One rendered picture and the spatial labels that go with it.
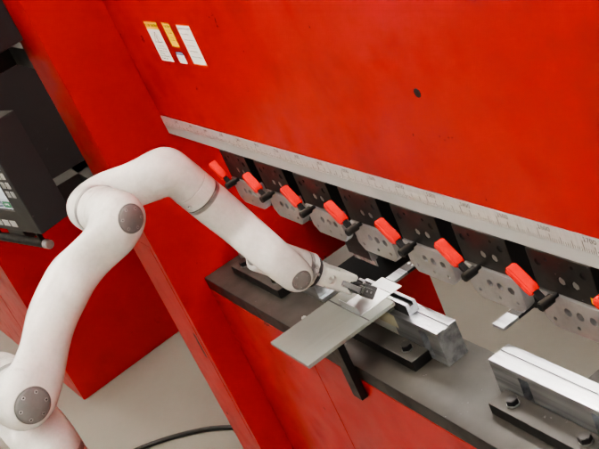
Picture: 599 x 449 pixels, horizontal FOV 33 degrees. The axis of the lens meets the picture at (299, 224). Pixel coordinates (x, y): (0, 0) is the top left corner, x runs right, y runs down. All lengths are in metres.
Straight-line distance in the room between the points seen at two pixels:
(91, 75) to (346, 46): 1.24
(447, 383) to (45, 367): 0.88
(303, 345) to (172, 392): 2.13
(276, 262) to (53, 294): 0.48
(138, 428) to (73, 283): 2.43
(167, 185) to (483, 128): 0.71
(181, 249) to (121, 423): 1.49
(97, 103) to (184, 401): 1.77
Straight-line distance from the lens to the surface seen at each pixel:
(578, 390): 2.00
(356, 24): 1.79
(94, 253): 1.96
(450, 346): 2.31
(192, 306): 3.20
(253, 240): 2.15
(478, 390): 2.23
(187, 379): 4.49
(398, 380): 2.35
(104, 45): 2.95
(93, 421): 4.59
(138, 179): 2.05
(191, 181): 2.07
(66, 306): 1.98
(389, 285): 2.45
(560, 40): 1.40
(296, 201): 2.37
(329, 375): 2.68
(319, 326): 2.42
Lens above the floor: 2.23
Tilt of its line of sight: 25 degrees down
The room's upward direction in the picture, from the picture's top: 25 degrees counter-clockwise
